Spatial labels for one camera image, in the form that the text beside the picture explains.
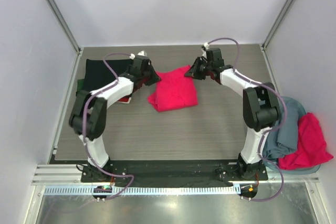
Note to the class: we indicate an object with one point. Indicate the aluminium frame post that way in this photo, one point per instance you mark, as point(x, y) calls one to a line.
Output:
point(60, 19)
point(278, 21)

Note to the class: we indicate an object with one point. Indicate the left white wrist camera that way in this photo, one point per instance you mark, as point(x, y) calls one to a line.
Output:
point(141, 53)

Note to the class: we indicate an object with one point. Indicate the pink t shirt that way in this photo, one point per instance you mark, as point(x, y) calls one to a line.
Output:
point(174, 91)
point(311, 148)

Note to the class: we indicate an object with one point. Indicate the left aluminium frame post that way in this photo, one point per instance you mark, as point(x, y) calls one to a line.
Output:
point(60, 19)

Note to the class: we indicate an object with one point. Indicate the slotted white cable duct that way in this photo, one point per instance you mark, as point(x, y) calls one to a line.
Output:
point(95, 190)

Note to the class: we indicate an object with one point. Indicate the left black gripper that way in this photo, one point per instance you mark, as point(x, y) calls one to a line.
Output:
point(155, 77)

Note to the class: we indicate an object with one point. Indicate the black t shirt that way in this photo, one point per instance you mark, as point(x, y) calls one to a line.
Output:
point(97, 75)

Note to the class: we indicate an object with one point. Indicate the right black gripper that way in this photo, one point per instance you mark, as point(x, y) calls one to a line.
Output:
point(193, 72)

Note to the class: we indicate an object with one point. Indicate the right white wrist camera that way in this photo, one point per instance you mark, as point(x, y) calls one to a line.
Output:
point(205, 48)

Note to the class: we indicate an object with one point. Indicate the grey blue t shirt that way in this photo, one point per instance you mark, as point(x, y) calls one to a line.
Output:
point(284, 141)

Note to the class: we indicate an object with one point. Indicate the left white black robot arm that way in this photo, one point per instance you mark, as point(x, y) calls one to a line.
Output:
point(89, 113)

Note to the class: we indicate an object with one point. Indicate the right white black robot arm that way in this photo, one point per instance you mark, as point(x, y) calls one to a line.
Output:
point(261, 109)

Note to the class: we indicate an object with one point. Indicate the right aluminium frame post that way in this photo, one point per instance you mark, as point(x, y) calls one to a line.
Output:
point(278, 21)

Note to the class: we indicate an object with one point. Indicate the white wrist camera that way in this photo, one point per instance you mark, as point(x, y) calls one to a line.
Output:
point(141, 53)
point(205, 48)

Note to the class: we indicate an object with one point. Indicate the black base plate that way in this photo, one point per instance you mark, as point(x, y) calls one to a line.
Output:
point(184, 173)

